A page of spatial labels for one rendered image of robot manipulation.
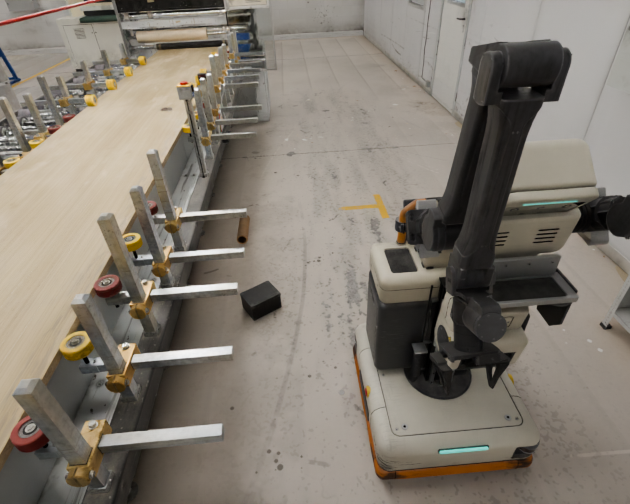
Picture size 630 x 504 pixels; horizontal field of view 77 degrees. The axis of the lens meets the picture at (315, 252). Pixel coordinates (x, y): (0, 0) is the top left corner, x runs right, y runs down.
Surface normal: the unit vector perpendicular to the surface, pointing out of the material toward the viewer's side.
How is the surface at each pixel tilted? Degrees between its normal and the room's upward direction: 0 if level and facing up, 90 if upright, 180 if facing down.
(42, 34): 90
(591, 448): 0
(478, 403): 0
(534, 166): 42
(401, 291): 90
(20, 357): 0
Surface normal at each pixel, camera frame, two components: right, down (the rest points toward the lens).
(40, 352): -0.04, -0.80
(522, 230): 0.07, 0.70
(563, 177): 0.02, -0.19
